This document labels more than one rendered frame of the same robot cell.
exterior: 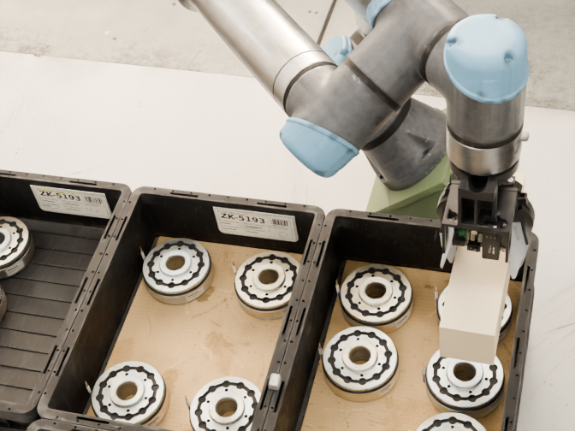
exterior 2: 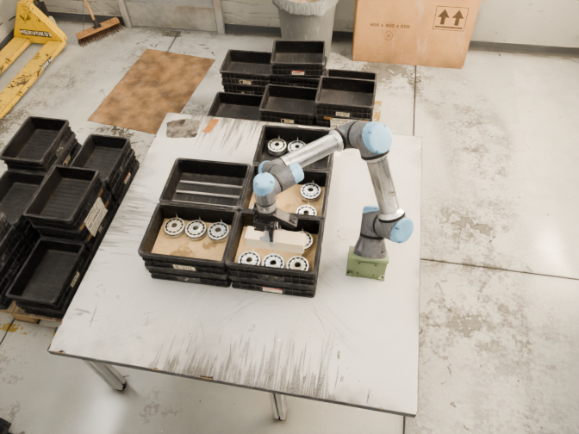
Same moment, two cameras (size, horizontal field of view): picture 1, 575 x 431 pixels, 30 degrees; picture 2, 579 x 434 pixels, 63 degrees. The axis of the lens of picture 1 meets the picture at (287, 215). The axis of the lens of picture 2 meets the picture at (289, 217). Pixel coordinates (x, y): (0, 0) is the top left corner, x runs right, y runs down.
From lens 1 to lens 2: 1.54 m
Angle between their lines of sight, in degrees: 47
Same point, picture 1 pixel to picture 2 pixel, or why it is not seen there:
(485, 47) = (258, 179)
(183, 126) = not seen: hidden behind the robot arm
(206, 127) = not seen: hidden behind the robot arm
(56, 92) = (403, 158)
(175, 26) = (533, 217)
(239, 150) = not seen: hidden behind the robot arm
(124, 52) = (511, 202)
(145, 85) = (411, 181)
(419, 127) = (366, 244)
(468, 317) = (250, 232)
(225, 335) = (289, 207)
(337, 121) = (264, 168)
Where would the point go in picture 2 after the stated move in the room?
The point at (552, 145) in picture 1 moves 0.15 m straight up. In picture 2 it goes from (398, 308) to (403, 293)
